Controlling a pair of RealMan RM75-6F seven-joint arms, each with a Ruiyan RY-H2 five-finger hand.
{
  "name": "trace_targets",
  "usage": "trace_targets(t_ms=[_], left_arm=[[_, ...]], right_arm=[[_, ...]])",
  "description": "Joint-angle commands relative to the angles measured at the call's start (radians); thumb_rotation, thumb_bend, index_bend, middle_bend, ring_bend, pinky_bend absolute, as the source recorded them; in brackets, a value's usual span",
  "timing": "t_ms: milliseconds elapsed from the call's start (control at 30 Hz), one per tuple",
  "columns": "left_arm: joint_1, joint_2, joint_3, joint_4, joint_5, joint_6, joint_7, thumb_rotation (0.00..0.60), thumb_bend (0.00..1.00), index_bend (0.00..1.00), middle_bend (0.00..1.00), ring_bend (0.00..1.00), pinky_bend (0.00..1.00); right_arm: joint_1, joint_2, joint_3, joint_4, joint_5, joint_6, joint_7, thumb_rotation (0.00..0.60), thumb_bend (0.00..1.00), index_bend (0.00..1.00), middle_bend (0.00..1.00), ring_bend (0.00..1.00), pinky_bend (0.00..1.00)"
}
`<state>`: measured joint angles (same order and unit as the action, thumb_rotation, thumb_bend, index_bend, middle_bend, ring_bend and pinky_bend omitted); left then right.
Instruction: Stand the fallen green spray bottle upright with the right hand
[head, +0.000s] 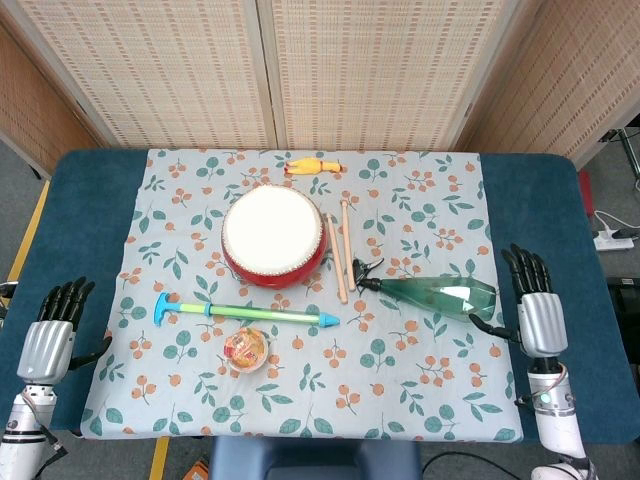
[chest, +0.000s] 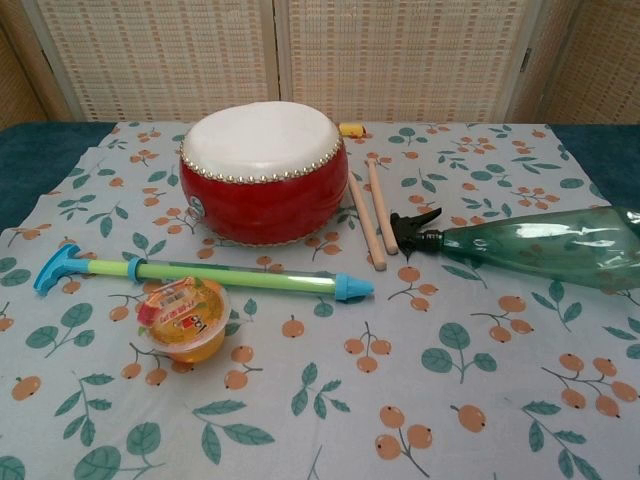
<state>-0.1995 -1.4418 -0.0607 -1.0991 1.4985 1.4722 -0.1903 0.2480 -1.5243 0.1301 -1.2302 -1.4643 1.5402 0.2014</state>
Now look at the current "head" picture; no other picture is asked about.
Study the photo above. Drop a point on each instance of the blue chair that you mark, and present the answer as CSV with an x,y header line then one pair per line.
x,y
315,459

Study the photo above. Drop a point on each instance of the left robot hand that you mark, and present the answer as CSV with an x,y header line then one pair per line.
x,y
44,342

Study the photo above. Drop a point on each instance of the floral patterned tablecloth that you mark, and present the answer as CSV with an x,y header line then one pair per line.
x,y
400,390

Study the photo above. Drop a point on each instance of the yellow rubber chicken toy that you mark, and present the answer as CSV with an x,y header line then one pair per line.
x,y
312,166

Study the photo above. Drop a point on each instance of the white power strip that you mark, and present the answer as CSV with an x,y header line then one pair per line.
x,y
614,242

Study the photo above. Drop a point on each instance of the black metal stand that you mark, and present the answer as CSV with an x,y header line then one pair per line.
x,y
626,150

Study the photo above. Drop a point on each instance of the bamboo folding screen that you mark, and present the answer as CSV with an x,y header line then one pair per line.
x,y
320,70

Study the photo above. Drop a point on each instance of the orange box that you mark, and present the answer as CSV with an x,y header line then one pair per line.
x,y
198,471

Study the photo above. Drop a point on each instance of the green spray bottle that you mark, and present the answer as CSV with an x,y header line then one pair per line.
x,y
440,296

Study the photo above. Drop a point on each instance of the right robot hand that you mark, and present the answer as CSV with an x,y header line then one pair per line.
x,y
539,325

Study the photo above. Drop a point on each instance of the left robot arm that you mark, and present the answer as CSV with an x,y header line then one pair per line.
x,y
25,425

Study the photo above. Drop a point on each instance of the wooden drumstick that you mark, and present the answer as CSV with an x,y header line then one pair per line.
x,y
348,245
336,257

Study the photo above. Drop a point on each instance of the clear cup of candies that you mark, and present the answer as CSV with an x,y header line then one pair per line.
x,y
246,351

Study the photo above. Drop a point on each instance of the green blue water pump toy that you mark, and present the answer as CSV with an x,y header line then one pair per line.
x,y
250,312

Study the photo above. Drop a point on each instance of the red drum white skin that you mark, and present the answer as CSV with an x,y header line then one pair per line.
x,y
274,235

